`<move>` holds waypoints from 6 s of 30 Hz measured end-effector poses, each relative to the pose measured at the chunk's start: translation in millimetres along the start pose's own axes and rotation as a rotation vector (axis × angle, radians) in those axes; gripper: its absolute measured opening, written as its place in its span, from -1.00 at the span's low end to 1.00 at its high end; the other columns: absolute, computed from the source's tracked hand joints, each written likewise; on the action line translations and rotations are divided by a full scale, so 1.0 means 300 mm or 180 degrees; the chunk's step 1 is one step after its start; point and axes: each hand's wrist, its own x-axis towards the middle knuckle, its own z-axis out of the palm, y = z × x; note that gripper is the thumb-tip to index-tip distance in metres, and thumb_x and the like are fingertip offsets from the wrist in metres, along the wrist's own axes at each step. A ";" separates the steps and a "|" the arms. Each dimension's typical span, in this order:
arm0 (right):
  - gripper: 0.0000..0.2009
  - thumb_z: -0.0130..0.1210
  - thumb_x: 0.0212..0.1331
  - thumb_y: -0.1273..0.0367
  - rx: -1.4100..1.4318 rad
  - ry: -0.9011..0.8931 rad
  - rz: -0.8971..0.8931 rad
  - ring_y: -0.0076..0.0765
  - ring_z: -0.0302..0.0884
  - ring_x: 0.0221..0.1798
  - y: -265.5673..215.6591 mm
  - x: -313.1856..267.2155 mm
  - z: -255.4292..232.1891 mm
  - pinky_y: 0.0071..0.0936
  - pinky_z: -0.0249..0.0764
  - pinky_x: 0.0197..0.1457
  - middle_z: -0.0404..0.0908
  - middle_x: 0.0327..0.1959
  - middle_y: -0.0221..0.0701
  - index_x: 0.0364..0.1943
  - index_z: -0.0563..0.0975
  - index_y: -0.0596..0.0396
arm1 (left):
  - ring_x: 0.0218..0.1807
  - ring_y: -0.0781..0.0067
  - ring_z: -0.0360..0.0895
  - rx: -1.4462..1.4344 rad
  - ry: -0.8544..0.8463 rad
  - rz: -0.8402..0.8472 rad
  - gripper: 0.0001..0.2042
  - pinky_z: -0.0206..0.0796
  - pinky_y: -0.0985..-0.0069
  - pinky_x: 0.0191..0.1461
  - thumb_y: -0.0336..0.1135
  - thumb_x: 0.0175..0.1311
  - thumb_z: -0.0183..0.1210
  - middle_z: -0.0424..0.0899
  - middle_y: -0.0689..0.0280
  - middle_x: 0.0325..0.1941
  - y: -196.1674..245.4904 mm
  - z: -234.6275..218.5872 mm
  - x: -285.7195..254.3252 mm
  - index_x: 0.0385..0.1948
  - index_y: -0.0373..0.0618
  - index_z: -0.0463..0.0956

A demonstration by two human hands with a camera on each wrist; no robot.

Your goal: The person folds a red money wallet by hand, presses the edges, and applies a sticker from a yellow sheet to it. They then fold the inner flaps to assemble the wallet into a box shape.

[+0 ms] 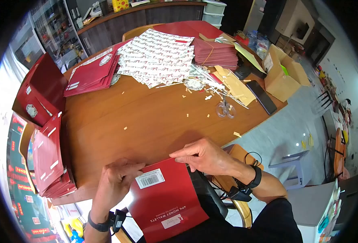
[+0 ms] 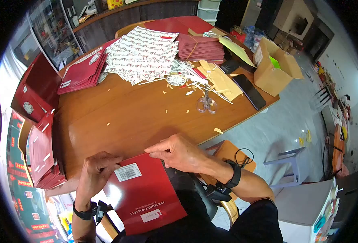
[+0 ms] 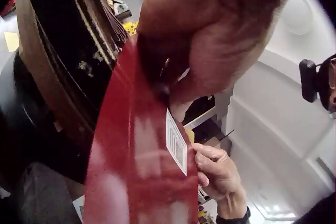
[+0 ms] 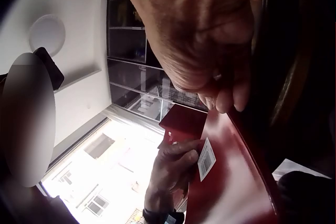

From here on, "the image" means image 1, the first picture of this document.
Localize glass display cabinet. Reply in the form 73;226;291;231
30;0;89;71

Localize white cabinet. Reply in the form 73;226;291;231
286;179;344;243

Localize white plastic drawer unit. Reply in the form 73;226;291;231
201;0;228;30

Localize wooden chair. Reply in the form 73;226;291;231
212;144;265;229
122;23;165;42

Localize person's left thumb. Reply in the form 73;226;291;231
128;162;146;177

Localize yellow-green paper sheet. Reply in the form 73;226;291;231
233;42;268;75

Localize person's right fingers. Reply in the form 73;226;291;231
180;137;217;152

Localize person's right thumb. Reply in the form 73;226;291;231
187;160;203;173

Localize clear-handled scissors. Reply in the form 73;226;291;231
215;95;237;119

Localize green carton with red labels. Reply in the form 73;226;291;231
5;112;59;243

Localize red cardboard box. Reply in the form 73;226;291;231
12;52;68;127

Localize person's right hand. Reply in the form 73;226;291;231
169;137;256;183

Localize open brown cardboard box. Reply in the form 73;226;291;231
262;44;312;103

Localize black smartphone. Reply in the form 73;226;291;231
246;80;278;116

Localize scattered small paper scraps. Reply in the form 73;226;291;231
121;89;243;138

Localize white plastic stool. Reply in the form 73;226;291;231
268;150;312;191

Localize person's right index finger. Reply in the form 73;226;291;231
169;148;201;160

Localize clear plastic bags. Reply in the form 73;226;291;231
246;29;271;60

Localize black pouch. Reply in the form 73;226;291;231
234;54;267;81

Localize pile of white paper trimmings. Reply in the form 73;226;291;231
155;63;249;110

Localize orange chair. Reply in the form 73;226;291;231
324;127;350;180

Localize red card sheet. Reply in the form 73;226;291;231
153;20;224;40

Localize yellow spotted box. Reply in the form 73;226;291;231
112;0;130;13

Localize stack of red wallet packets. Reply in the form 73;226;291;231
63;48;121;98
32;111;77;199

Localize pile of bow-patterned paper sheets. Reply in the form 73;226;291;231
117;29;195;89

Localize person's left fingers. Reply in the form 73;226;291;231
106;158;137;169

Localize black wrist band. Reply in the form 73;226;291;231
229;165;263;203
87;209;127;234

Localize red card packet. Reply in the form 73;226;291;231
126;157;210;243

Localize wooden counter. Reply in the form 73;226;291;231
76;1;207;57

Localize banded stack of maroon envelopes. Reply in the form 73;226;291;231
192;38;239;71

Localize person's body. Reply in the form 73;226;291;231
137;197;304;243

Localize person's left hand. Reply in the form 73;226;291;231
91;158;146;220

